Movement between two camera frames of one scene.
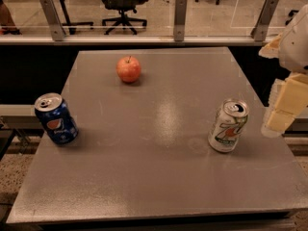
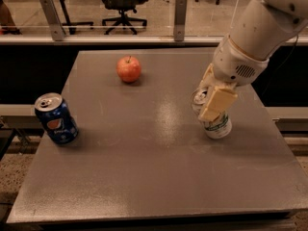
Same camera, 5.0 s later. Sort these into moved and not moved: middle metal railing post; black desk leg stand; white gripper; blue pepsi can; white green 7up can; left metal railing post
Moved: white green 7up can; white gripper
Not moved: blue pepsi can; black desk leg stand; left metal railing post; middle metal railing post
